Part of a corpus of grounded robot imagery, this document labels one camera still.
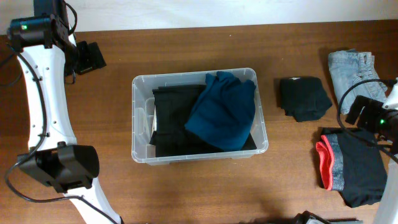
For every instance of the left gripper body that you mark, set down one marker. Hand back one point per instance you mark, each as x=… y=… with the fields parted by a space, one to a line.
x=90 y=57

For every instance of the black garment with tag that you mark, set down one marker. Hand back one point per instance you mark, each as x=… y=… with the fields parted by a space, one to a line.
x=173 y=106

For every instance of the blue cloth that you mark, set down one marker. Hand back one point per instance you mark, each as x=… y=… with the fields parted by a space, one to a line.
x=224 y=112

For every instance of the black shorts with red trim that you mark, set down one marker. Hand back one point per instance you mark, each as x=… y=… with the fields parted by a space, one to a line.
x=351 y=168

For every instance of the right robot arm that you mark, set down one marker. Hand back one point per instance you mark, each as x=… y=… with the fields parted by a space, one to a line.
x=381 y=119

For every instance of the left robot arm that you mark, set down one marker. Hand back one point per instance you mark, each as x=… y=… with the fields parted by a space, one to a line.
x=48 y=52

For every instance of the clear plastic storage bin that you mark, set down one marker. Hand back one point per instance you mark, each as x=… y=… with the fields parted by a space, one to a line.
x=143 y=110

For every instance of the small folded black shirt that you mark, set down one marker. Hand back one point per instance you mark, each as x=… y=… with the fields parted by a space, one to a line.
x=304 y=98

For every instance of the folded light blue jeans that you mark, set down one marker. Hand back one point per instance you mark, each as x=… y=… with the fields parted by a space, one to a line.
x=349 y=67

